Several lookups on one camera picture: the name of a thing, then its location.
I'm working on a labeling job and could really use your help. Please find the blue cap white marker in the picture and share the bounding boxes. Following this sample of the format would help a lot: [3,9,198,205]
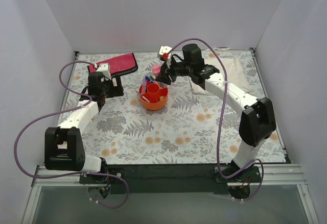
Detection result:
[145,76,154,83]

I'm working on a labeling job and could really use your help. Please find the lilac pastel highlighter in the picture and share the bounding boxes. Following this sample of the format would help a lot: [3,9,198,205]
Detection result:
[141,78,148,93]

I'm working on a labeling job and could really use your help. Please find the pink eraser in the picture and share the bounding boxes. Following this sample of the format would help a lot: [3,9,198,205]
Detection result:
[152,65,161,77]

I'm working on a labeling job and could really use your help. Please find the thin lilac pen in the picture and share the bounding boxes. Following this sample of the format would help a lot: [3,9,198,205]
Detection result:
[135,90,150,103]

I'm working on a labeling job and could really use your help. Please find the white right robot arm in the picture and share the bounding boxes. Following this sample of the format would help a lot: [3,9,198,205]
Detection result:
[156,43,276,182]

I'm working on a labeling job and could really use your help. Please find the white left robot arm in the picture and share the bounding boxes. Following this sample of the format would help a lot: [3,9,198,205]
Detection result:
[44,71,124,183]

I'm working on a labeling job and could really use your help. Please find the orange round desk organizer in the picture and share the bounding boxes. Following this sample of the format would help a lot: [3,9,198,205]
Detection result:
[138,82,169,111]

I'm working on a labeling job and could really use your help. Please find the cream folded t-shirt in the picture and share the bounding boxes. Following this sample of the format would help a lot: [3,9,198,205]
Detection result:
[190,54,252,95]

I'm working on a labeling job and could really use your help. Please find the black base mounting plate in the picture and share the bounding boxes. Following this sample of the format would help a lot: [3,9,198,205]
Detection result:
[79,164,264,194]

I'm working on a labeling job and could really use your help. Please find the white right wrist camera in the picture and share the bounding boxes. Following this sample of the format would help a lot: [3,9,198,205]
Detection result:
[158,46,172,61]

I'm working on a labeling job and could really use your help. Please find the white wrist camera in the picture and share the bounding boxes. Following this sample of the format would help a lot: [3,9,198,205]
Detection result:
[97,63,111,80]
[158,46,172,61]

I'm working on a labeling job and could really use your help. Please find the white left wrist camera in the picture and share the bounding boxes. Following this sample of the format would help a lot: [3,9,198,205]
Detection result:
[97,63,111,80]

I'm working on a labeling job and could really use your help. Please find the aluminium frame rail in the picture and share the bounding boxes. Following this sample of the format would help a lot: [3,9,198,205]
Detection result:
[214,164,307,186]

